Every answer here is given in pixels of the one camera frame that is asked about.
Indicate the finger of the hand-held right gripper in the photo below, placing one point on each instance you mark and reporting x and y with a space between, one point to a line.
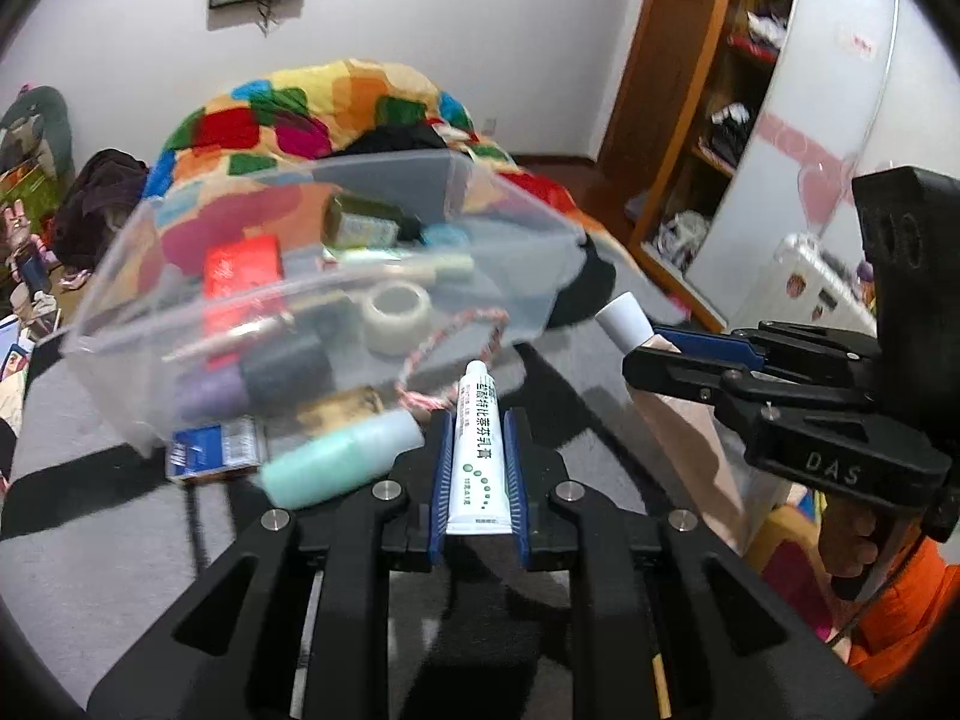
705 341
675 379

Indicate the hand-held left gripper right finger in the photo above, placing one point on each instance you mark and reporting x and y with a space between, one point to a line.
517 480

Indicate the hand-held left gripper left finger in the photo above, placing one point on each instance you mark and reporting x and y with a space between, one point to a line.
439 480

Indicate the white toothpaste tube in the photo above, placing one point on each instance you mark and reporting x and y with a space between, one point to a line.
476 465

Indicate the beige cosmetic tube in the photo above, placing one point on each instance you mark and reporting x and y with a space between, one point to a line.
690 450

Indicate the white tape roll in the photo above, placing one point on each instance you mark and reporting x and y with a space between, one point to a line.
375 330

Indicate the light green tube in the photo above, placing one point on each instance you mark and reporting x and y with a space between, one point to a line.
420 264

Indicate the green glass spray bottle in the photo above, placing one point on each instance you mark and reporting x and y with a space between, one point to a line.
360 225

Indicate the red packet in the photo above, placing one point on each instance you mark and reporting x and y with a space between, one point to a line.
244 266

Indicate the clear plastic box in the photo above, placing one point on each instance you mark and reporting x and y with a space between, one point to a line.
135 315

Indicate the person's right forearm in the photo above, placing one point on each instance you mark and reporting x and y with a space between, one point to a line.
907 615

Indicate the person's right hand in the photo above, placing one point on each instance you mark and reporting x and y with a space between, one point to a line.
847 540

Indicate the white plastic bag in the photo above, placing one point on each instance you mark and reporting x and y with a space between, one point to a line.
679 236

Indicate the mint green bottle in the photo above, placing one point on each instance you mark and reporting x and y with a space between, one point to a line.
330 461

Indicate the white suitcase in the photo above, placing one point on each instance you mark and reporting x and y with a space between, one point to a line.
802 277

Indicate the gold brown packet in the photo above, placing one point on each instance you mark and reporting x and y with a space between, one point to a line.
337 405

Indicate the black round jar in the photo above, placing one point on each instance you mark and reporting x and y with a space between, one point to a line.
285 367

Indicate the blue card box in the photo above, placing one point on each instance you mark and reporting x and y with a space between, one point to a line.
210 450

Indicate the purple round jar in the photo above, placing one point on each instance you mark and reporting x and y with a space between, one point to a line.
210 394

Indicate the wooden bookshelf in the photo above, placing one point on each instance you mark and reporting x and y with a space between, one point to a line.
660 90

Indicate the white wardrobe door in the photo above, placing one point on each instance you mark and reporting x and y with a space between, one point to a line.
825 90

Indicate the grey black patterned blanket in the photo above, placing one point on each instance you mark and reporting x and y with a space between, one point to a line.
112 555

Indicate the black garment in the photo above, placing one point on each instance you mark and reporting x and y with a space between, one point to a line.
390 139

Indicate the colourful patchwork quilt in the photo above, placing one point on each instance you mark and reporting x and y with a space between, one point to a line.
352 90

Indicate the dark purple clothes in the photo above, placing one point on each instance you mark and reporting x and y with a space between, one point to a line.
97 195

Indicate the pink bunny toy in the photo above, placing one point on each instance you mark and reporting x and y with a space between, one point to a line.
13 223

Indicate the grey neck pillow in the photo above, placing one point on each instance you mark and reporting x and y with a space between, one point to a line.
45 112

